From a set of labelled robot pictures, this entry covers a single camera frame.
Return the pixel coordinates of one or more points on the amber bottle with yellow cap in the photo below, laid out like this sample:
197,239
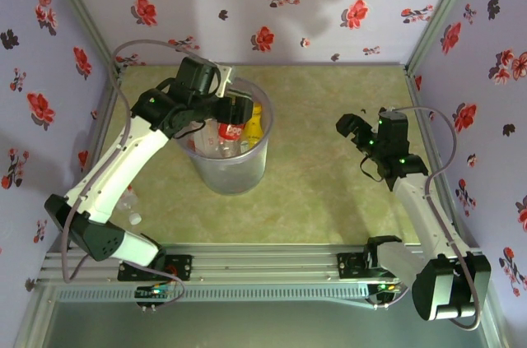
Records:
254,128

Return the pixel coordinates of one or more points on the right circuit board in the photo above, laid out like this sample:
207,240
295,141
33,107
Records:
385,288

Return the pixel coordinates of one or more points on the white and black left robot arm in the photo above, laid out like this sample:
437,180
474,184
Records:
119,167

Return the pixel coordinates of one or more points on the left circuit board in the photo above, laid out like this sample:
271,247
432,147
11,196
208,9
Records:
154,291

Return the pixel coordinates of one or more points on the aluminium table edge rail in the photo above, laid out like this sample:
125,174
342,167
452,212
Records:
105,105
416,95

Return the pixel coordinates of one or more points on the aluminium frame post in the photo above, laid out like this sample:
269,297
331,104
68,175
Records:
497,333
80,6
35,319
445,6

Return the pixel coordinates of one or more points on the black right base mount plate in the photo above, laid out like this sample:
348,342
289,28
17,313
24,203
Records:
348,265

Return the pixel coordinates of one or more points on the circuit board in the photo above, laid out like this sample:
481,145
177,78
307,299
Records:
385,288
154,291

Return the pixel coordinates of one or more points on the clear plastic bin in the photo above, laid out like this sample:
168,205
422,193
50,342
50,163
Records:
234,175

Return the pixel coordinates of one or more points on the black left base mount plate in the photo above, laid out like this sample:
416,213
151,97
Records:
183,265

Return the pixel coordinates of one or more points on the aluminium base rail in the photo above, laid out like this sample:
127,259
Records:
263,261

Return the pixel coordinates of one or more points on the tall clear cola bottle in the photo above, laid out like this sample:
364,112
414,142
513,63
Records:
230,131

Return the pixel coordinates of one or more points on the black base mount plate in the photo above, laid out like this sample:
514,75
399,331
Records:
348,265
183,265

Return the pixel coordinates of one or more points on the crushed bottle with white cap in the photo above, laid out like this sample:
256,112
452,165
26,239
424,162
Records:
135,218

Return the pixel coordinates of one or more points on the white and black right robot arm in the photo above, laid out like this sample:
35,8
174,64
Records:
420,216

